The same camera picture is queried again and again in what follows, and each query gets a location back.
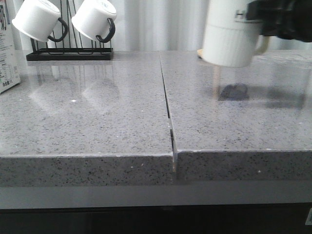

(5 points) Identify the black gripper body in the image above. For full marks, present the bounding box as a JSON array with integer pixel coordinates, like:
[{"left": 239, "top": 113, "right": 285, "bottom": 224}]
[{"left": 235, "top": 0, "right": 312, "bottom": 42}]

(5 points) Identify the white ribbed ceramic cup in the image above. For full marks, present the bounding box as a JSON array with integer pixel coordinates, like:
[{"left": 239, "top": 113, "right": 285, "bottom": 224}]
[{"left": 202, "top": 0, "right": 270, "bottom": 68}]

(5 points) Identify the blue white milk carton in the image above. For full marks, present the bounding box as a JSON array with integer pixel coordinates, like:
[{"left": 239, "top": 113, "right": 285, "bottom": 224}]
[{"left": 0, "top": 0, "right": 20, "bottom": 93}]

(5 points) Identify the wooden mug tree stand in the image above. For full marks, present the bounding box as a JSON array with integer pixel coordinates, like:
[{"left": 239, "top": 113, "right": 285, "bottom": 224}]
[{"left": 196, "top": 49, "right": 203, "bottom": 59}]

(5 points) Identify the white enamel mug black handle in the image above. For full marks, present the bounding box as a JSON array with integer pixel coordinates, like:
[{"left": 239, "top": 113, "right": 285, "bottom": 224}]
[
  {"left": 11, "top": 0, "right": 68, "bottom": 42},
  {"left": 71, "top": 0, "right": 117, "bottom": 43}
]

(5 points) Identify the black wire mug rack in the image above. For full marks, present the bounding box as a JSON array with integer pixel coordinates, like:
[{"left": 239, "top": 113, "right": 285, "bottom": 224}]
[{"left": 26, "top": 0, "right": 114, "bottom": 61}]

